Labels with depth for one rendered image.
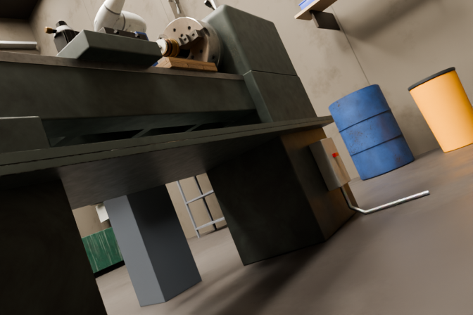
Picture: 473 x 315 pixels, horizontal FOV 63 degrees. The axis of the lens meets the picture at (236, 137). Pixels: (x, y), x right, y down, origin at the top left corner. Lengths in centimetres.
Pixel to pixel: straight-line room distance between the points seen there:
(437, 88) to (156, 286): 273
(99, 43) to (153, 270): 122
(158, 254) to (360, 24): 370
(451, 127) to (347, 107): 96
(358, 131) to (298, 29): 189
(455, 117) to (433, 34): 126
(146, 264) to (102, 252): 562
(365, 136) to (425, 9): 154
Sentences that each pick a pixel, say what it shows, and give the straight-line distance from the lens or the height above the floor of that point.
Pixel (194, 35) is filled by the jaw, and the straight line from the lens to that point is 184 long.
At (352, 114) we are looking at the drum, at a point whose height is 65.
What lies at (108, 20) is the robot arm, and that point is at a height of 149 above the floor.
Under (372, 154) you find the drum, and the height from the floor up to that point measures 22.
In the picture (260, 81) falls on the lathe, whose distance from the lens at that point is 190.
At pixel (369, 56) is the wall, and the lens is 487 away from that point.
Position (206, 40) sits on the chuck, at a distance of 184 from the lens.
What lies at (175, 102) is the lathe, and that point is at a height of 72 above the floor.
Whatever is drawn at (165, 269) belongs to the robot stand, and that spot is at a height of 14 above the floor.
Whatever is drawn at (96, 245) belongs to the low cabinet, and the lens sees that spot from 767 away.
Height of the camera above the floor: 33
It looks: 8 degrees up
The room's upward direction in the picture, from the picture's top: 23 degrees counter-clockwise
